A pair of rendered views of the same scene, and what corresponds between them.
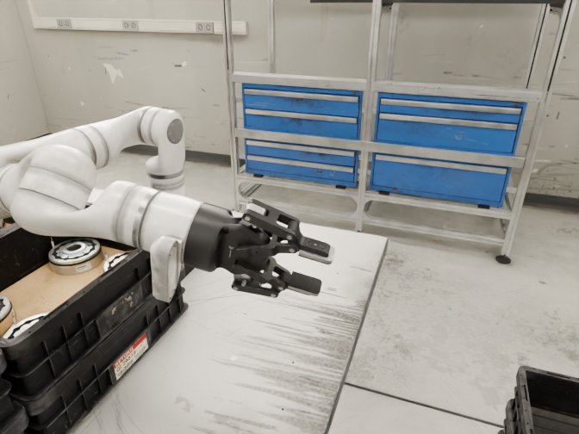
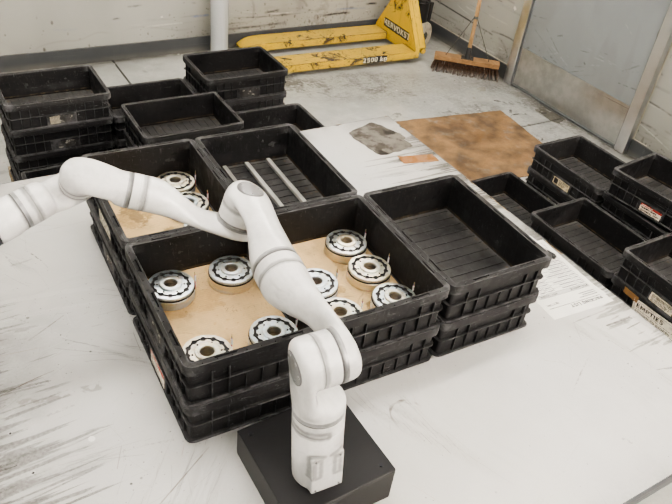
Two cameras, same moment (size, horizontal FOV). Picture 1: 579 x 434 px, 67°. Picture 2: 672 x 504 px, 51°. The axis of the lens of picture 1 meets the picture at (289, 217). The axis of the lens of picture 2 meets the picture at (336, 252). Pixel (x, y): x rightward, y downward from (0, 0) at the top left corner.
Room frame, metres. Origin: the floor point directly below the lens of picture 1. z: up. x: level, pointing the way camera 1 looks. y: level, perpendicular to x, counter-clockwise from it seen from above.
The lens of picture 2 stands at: (1.49, -0.33, 1.87)
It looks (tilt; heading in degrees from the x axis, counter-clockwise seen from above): 37 degrees down; 125
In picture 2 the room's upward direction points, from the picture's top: 8 degrees clockwise
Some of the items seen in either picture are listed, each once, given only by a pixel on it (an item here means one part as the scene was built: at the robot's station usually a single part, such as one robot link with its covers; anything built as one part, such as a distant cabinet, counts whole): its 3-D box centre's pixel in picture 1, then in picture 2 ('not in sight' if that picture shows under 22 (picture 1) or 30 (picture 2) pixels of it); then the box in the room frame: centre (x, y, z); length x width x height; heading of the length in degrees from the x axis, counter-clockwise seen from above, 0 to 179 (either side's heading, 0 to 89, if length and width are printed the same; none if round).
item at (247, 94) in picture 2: not in sight; (234, 107); (-0.70, 1.81, 0.37); 0.40 x 0.30 x 0.45; 70
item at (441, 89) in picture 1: (371, 85); not in sight; (2.42, -0.44, 0.91); 1.70 x 0.10 x 0.05; 70
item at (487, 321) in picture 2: not in sight; (440, 278); (0.90, 0.99, 0.76); 0.40 x 0.30 x 0.12; 158
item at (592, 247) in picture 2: not in sight; (581, 268); (1.01, 1.98, 0.31); 0.40 x 0.30 x 0.34; 160
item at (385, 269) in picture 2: not in sight; (369, 268); (0.81, 0.78, 0.86); 0.10 x 0.10 x 0.01
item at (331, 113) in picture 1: (298, 135); not in sight; (2.53, -0.06, 0.60); 0.72 x 0.03 x 0.56; 70
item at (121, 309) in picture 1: (57, 282); (222, 305); (0.68, 0.44, 0.87); 0.40 x 0.30 x 0.11; 158
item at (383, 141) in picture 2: not in sight; (379, 136); (0.28, 1.58, 0.71); 0.22 x 0.19 x 0.01; 160
